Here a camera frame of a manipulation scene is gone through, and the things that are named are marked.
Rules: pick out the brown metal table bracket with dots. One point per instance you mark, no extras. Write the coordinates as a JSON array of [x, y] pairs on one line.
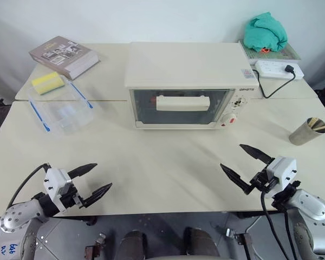
[[242, 241], [95, 247]]

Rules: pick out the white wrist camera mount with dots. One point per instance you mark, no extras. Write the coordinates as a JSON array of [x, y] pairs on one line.
[[283, 172], [54, 181]]

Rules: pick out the yellow sponge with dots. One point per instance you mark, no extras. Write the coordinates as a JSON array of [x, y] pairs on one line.
[[48, 82]]

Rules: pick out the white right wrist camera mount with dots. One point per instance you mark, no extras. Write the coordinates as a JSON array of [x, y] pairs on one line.
[[283, 172]]

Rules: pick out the dark rounded shape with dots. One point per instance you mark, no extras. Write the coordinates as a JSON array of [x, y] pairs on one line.
[[201, 243], [132, 246]]

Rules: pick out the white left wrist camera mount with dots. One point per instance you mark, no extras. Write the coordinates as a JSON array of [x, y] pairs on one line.
[[54, 181]]

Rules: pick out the small orange clip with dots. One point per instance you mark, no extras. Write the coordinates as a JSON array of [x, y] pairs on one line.
[[265, 50]]

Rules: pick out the thick grey-brown book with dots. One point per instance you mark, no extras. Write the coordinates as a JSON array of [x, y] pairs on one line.
[[60, 54]]

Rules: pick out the white power strip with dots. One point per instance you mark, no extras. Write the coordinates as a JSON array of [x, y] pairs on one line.
[[270, 69]]

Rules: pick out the white and green book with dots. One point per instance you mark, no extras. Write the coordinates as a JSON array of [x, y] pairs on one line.
[[287, 53]]

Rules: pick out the clear container with blue clips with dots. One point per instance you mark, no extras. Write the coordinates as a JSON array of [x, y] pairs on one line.
[[62, 111]]

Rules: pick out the wooden sticks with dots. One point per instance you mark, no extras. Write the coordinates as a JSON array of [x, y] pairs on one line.
[[318, 124]]

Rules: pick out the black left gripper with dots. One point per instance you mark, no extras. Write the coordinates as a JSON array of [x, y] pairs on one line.
[[71, 197]]

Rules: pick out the white round red-marked knob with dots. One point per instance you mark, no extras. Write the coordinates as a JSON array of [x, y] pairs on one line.
[[228, 119]]

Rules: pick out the cream toaster oven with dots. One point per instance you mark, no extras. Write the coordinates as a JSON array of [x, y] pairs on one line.
[[184, 62]]

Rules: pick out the black power plug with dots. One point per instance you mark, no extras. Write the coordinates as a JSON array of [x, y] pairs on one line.
[[289, 69]]

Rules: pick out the metal cup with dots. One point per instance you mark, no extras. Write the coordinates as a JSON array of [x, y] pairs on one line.
[[303, 135]]

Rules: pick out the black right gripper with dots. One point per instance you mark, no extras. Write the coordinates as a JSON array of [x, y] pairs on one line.
[[264, 181]]

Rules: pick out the green cloth bundle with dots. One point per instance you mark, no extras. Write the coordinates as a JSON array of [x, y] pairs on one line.
[[265, 31]]

